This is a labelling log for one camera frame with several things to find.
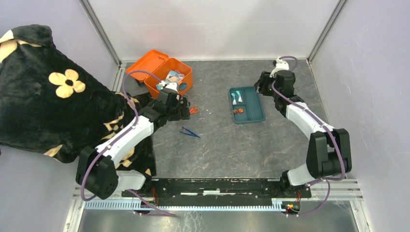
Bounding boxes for teal scissor sheath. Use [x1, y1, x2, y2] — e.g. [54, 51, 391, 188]
[231, 92, 237, 105]

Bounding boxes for teal divided tray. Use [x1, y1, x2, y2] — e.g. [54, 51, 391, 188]
[229, 86, 265, 124]

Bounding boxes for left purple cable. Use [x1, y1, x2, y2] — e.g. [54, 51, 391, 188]
[80, 70, 177, 218]

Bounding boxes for blue cotton pad packet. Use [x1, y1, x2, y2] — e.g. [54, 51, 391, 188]
[165, 71, 185, 85]

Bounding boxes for orange handled scissors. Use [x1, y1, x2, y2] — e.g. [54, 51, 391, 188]
[190, 105, 199, 114]

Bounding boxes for blue plastic tweezers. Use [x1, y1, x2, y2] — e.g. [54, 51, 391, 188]
[179, 127, 201, 138]

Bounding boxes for teal white tube packet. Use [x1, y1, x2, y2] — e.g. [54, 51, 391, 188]
[236, 90, 243, 102]

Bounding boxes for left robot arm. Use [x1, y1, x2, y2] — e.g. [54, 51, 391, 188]
[76, 82, 190, 201]

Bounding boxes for orange medicine kit box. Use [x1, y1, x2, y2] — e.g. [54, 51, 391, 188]
[126, 50, 193, 99]

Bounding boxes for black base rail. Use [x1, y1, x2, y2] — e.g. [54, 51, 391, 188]
[137, 178, 312, 207]

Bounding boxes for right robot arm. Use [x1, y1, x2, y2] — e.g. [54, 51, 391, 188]
[254, 56, 352, 197]

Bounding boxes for black floral blanket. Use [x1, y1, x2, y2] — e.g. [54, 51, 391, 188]
[0, 24, 152, 163]

